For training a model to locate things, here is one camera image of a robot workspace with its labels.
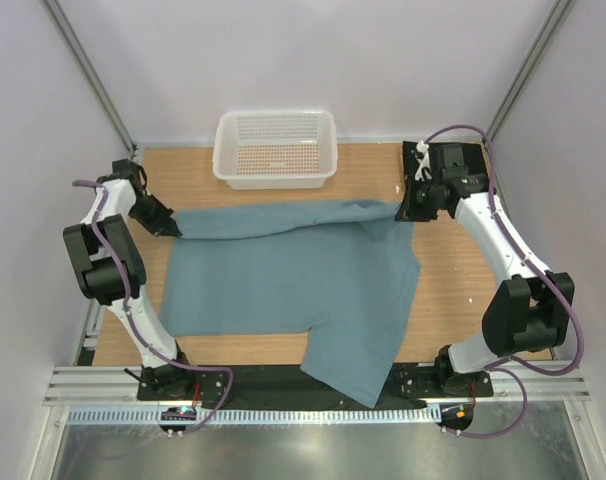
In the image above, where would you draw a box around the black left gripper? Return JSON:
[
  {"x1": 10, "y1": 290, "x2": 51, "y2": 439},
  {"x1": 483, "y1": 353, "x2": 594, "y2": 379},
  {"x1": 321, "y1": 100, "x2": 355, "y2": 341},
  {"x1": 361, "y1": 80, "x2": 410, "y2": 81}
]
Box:
[{"x1": 128, "y1": 194, "x2": 181, "y2": 237}]

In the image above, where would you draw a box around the teal blue t-shirt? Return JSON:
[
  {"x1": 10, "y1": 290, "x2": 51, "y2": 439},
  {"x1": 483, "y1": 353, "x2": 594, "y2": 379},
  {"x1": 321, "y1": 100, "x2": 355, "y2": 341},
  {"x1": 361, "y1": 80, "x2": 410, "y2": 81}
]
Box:
[{"x1": 159, "y1": 199, "x2": 420, "y2": 407}]

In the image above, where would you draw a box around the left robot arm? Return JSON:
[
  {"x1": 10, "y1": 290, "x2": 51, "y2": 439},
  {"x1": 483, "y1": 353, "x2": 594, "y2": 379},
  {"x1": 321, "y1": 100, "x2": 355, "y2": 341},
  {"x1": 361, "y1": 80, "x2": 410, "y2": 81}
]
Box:
[{"x1": 63, "y1": 159, "x2": 195, "y2": 400}]

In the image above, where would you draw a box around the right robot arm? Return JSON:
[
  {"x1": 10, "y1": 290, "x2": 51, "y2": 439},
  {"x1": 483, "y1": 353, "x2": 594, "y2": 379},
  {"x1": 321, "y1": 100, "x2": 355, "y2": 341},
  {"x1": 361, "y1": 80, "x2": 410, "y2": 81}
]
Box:
[{"x1": 395, "y1": 142, "x2": 575, "y2": 396}]

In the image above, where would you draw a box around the folded black t-shirt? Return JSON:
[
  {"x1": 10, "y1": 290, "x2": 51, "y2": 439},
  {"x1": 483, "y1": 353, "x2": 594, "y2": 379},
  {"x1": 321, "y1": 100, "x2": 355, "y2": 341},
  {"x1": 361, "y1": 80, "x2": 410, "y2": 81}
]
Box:
[{"x1": 402, "y1": 142, "x2": 489, "y2": 197}]

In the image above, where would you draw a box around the white perforated plastic basket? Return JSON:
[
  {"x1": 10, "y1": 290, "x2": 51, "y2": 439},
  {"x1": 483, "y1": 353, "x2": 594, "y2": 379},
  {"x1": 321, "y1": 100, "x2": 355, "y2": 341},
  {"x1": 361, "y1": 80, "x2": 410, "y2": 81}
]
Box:
[{"x1": 212, "y1": 110, "x2": 338, "y2": 190}]

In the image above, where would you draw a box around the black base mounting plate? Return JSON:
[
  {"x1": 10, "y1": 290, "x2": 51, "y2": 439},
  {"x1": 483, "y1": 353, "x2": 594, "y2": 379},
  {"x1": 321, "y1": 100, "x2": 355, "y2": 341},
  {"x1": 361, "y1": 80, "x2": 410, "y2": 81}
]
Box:
[{"x1": 134, "y1": 363, "x2": 494, "y2": 411}]

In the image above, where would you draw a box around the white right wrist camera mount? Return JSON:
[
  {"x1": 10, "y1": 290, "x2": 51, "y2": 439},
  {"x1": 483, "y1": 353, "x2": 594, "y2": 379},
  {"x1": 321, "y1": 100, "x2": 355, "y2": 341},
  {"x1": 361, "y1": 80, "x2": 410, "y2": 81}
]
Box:
[{"x1": 414, "y1": 141, "x2": 432, "y2": 182}]

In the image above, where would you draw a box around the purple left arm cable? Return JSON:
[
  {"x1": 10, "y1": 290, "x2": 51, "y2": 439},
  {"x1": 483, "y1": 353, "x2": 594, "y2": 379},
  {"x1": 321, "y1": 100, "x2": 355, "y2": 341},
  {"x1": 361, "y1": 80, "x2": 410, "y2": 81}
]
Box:
[{"x1": 71, "y1": 178, "x2": 235, "y2": 436}]

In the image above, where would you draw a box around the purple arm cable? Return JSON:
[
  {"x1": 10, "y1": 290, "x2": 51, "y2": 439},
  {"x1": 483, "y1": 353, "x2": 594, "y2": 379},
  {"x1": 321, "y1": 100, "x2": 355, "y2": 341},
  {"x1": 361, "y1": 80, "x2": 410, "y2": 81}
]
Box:
[
  {"x1": 422, "y1": 123, "x2": 585, "y2": 440},
  {"x1": 71, "y1": 178, "x2": 235, "y2": 436}
]

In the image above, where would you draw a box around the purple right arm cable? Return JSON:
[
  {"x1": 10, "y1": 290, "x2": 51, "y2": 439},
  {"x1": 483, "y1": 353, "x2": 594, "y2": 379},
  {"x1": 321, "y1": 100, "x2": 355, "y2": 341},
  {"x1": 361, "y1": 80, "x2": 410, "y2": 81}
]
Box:
[{"x1": 422, "y1": 123, "x2": 585, "y2": 440}]

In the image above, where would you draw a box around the aluminium front frame rail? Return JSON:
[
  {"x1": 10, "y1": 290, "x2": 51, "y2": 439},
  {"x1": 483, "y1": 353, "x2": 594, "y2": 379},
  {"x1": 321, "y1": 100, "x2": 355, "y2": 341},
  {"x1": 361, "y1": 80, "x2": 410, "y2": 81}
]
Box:
[{"x1": 43, "y1": 362, "x2": 590, "y2": 406}]

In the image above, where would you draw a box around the slotted grey cable duct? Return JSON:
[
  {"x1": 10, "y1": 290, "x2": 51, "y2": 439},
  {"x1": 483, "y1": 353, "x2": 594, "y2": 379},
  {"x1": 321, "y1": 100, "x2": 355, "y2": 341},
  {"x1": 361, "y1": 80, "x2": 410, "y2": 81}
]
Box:
[{"x1": 66, "y1": 404, "x2": 441, "y2": 427}]

